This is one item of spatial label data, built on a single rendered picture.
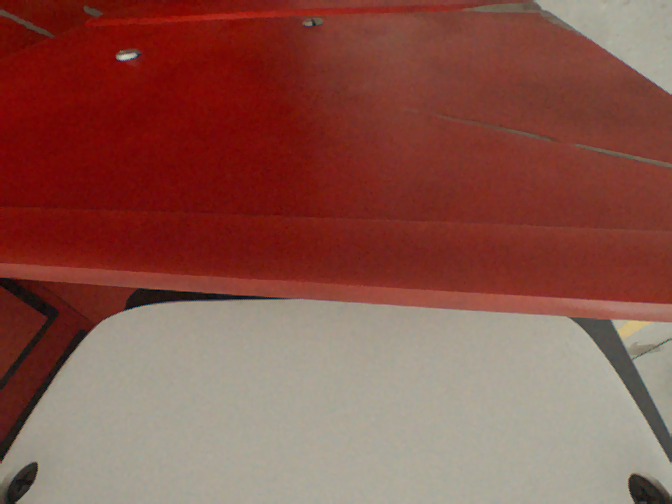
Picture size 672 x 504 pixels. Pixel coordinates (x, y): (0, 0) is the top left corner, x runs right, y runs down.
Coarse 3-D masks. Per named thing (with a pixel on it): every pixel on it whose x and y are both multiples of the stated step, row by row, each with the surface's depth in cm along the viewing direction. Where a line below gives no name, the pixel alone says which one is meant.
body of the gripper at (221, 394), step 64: (128, 320) 6; (192, 320) 6; (256, 320) 6; (320, 320) 6; (384, 320) 5; (448, 320) 5; (512, 320) 5; (64, 384) 5; (128, 384) 5; (192, 384) 5; (256, 384) 5; (320, 384) 5; (384, 384) 5; (448, 384) 5; (512, 384) 5; (576, 384) 5; (64, 448) 4; (128, 448) 4; (192, 448) 4; (256, 448) 4; (320, 448) 4; (384, 448) 4; (448, 448) 4; (512, 448) 4; (576, 448) 4; (640, 448) 4
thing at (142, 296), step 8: (144, 288) 8; (136, 296) 8; (144, 296) 8; (152, 296) 8; (160, 296) 8; (168, 296) 8; (176, 296) 8; (184, 296) 8; (192, 296) 8; (200, 296) 8; (208, 296) 8; (128, 304) 8; (136, 304) 8; (144, 304) 8
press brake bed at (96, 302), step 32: (0, 0) 15; (32, 0) 17; (64, 0) 18; (96, 0) 20; (128, 0) 23; (0, 32) 15; (32, 32) 17; (64, 288) 21; (96, 288) 23; (128, 288) 27; (96, 320) 24
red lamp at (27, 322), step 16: (0, 288) 8; (0, 304) 8; (16, 304) 9; (0, 320) 8; (16, 320) 9; (32, 320) 9; (0, 336) 8; (16, 336) 9; (32, 336) 9; (0, 352) 8; (16, 352) 9; (0, 368) 8
